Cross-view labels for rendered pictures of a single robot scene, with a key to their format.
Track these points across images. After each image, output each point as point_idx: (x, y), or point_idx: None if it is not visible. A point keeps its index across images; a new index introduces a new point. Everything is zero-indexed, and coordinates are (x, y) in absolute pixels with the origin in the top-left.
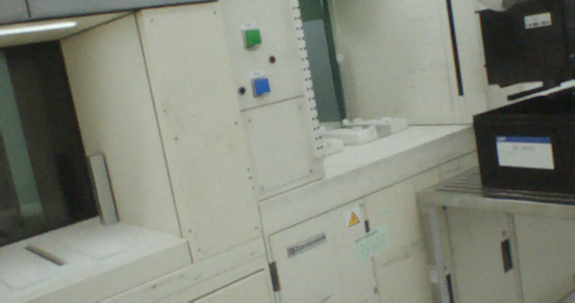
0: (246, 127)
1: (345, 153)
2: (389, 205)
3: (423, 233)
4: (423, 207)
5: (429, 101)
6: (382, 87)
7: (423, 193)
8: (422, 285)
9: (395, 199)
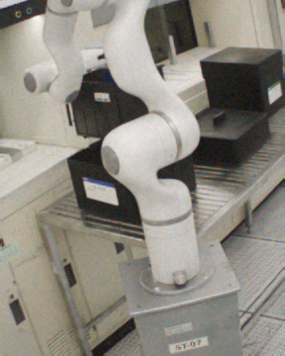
0: None
1: None
2: (17, 225)
3: (44, 241)
4: (41, 224)
5: (50, 127)
6: (19, 113)
7: (39, 215)
8: (48, 274)
9: (21, 221)
